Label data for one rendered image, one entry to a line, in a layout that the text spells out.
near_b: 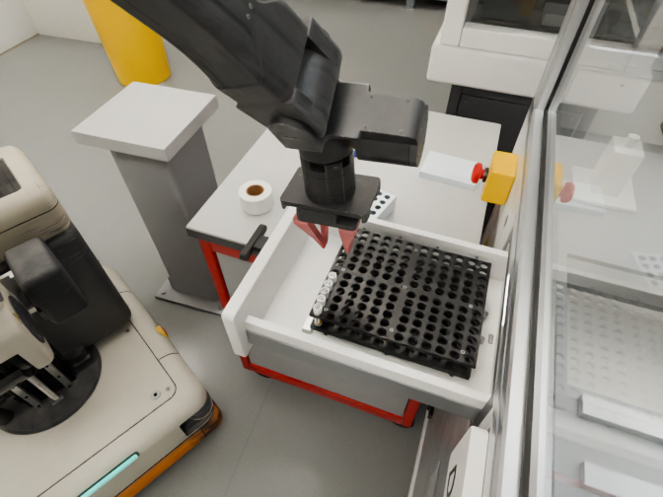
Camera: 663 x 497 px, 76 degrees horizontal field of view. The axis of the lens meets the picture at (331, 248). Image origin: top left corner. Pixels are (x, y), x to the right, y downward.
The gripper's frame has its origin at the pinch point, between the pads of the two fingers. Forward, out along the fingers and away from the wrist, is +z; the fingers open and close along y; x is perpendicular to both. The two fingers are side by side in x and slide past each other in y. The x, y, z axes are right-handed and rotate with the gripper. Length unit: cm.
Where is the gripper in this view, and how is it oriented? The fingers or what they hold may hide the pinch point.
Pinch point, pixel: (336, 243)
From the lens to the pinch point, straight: 54.3
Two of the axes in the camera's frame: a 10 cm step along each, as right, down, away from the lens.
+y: 9.4, 1.9, -2.8
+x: 3.3, -7.2, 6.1
